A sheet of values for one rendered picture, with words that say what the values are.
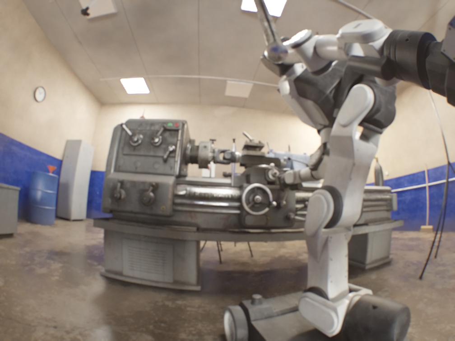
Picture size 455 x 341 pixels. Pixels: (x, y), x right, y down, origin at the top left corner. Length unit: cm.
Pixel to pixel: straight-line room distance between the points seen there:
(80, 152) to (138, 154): 332
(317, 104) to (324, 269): 56
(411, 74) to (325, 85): 42
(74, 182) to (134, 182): 337
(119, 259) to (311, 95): 156
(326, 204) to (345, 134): 21
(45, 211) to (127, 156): 254
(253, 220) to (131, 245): 90
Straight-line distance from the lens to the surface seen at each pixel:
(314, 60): 58
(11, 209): 258
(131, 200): 138
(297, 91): 77
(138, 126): 165
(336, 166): 64
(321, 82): 70
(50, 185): 381
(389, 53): 34
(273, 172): 128
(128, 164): 157
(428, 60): 30
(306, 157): 191
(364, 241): 217
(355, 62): 39
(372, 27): 38
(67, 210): 476
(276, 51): 19
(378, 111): 58
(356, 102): 58
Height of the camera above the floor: 62
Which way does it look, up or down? 12 degrees up
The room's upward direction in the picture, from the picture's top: 3 degrees clockwise
